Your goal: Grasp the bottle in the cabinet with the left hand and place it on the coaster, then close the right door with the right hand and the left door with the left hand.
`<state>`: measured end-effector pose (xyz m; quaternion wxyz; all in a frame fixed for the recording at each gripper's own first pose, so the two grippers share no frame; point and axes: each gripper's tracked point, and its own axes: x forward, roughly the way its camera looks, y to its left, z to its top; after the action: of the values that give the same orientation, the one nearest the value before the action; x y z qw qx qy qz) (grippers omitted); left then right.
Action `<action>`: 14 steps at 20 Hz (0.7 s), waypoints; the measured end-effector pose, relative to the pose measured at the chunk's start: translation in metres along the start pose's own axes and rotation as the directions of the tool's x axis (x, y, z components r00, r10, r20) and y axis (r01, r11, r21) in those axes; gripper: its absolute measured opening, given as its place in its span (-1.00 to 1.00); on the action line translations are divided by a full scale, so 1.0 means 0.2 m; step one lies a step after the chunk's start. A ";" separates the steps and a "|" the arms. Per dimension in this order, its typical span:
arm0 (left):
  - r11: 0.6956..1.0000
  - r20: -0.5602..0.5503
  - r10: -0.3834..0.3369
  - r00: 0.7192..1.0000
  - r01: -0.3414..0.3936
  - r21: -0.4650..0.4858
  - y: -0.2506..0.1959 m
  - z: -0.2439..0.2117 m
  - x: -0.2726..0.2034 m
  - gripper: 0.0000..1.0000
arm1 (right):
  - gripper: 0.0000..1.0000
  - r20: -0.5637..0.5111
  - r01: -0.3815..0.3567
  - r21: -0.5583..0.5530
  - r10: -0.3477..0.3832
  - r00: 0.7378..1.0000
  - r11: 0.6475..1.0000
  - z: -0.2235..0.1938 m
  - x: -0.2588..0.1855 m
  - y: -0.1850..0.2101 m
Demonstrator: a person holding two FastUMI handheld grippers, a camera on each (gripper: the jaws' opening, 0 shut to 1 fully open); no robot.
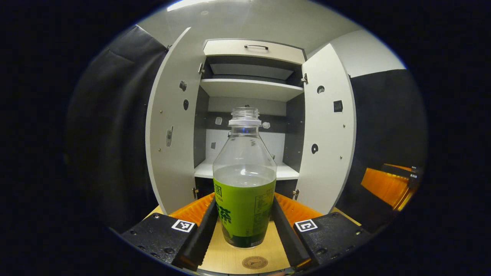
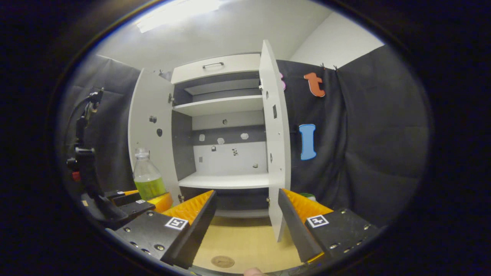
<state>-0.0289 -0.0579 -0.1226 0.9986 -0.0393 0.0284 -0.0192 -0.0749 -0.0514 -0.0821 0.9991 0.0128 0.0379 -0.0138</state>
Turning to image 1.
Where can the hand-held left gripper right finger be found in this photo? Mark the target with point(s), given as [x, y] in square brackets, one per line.
[285, 237]

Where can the white cabinet drawer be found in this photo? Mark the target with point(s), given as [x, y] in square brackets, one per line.
[230, 48]

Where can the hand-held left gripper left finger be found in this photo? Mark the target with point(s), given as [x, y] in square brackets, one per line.
[199, 245]

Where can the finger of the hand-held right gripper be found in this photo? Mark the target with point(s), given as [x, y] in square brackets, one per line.
[399, 171]
[383, 186]

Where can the white cabinet door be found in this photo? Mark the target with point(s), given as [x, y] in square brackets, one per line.
[168, 115]
[326, 126]

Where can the black backdrop cloth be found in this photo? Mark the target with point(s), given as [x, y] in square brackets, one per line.
[111, 134]

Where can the clear bottle with green label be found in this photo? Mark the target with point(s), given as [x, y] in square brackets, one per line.
[245, 199]

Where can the white and grey cabinet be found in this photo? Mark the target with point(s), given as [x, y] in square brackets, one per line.
[249, 89]

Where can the ceiling light panel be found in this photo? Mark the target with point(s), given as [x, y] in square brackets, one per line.
[191, 4]

